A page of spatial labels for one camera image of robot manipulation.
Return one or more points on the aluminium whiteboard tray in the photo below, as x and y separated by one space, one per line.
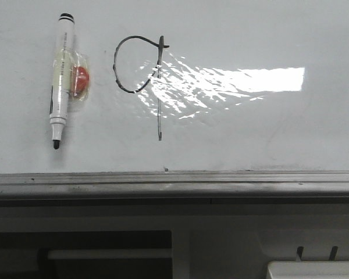
173 184

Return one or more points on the red round magnet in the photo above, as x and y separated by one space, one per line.
80 80

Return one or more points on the white whiteboard surface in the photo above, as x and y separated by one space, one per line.
180 85

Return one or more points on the white whiteboard marker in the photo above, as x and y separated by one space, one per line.
62 77

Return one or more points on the white box corner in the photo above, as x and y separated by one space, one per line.
320 269

